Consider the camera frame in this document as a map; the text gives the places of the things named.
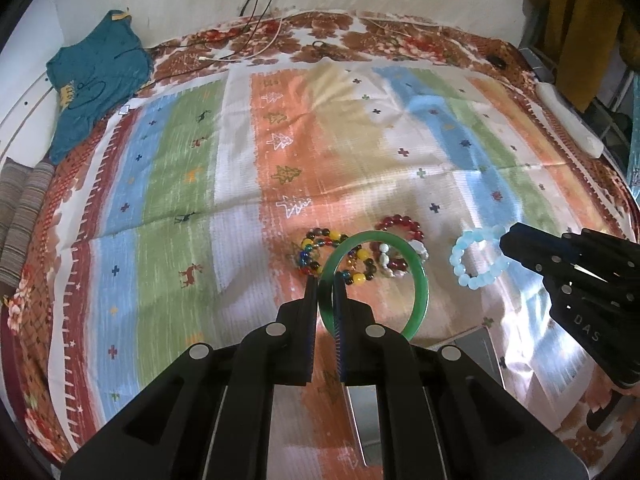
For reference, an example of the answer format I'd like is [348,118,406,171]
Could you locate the light blue bead bracelet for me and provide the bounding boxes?
[449,224,509,291]

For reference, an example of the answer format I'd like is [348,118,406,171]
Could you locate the white pink stone bracelet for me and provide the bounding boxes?
[370,238,431,281]

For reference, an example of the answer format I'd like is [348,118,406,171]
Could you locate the dark red bead bracelet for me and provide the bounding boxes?
[373,213,426,273]

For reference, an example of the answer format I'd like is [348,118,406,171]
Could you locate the green jade bangle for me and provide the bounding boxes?
[318,231,428,340]

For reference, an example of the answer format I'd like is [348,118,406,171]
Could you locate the yellow and dark bead bracelet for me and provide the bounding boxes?
[326,228,382,286]

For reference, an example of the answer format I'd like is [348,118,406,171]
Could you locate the person hand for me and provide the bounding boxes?
[584,365,632,434]

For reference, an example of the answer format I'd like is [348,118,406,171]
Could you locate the silver metal tin box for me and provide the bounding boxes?
[344,326,504,468]

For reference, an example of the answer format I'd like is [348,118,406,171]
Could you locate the brown floral bed sheet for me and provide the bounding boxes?
[0,8,640,480]

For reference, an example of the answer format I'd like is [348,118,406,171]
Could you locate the white oblong object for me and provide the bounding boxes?
[535,82,604,159]

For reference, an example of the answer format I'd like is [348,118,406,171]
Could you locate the mustard brown hanging garment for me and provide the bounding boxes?
[528,0,639,112]

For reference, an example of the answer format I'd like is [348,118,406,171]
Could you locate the striped grey pillow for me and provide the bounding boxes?
[1,157,54,289]

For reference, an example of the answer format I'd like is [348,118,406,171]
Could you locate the white headboard with ornament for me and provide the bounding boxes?
[1,73,58,168]

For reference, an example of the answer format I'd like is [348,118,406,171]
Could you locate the teal shirt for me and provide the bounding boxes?
[47,10,153,165]

